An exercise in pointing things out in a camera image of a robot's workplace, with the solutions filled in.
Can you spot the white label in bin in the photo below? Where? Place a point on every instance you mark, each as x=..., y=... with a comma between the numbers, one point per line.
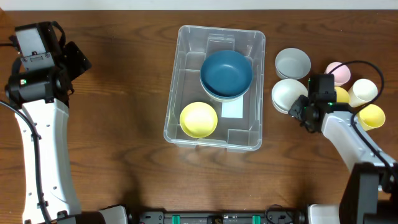
x=233, y=109

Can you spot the yellow cup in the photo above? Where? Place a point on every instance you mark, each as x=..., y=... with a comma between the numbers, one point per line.
x=371, y=117
x=342, y=96

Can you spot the yellow cup left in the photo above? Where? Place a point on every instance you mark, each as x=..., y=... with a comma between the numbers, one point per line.
x=342, y=96

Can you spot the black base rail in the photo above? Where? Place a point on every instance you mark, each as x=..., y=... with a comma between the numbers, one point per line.
x=274, y=215

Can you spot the cream plastic cup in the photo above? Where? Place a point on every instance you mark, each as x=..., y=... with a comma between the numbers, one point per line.
x=362, y=91

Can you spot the small white bowl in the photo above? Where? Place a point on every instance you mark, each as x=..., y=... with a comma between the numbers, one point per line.
x=285, y=93

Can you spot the yellow cup right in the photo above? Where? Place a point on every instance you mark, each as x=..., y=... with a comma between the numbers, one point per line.
x=371, y=117

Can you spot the small grey bowl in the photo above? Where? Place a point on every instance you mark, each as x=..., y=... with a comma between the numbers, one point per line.
x=292, y=63

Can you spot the large cream bowl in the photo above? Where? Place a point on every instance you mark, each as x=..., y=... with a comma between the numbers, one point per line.
x=224, y=100

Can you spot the pink plastic cup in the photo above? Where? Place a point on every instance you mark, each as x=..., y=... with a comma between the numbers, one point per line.
x=342, y=74

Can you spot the small yellow bowl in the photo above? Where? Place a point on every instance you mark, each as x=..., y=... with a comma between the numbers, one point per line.
x=198, y=120

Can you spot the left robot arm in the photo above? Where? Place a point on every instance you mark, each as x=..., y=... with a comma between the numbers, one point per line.
x=38, y=91

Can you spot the dark blue bowl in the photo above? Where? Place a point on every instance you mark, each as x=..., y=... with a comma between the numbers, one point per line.
x=226, y=88
x=226, y=64

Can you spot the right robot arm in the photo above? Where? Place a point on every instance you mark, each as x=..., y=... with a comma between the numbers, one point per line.
x=371, y=192

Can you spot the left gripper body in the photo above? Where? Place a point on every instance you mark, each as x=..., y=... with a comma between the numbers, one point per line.
x=76, y=59

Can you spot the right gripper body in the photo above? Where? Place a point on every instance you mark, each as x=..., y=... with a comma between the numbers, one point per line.
x=296, y=109

